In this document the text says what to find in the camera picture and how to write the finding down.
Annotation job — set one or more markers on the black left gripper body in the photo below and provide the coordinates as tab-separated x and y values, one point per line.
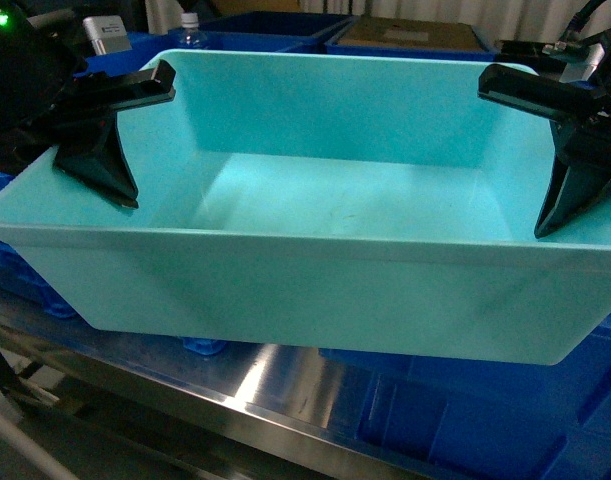
33	136

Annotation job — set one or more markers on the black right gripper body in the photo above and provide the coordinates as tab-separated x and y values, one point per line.
582	136

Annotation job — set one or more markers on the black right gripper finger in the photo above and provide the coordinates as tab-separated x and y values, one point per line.
538	95
573	190

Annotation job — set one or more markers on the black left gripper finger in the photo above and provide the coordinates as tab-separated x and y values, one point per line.
90	151
121	92

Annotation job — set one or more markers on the turquoise plastic bin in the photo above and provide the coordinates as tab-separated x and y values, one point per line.
358	203

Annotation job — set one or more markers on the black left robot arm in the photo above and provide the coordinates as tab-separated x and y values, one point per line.
47	100

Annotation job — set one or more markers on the clear water bottle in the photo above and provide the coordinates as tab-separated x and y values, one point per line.
189	35

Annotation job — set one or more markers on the brown cardboard sheet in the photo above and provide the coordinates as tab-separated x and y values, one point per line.
412	34

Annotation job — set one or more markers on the blue crate with cardboard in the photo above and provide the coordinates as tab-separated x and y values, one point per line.
333	48

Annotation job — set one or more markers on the large blue crate below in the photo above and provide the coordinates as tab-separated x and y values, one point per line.
493	420

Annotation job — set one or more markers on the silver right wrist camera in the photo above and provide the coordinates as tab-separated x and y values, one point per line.
581	60

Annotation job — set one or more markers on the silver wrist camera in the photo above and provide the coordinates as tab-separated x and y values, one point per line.
107	34
581	60

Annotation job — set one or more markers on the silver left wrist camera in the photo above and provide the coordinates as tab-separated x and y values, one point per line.
107	34

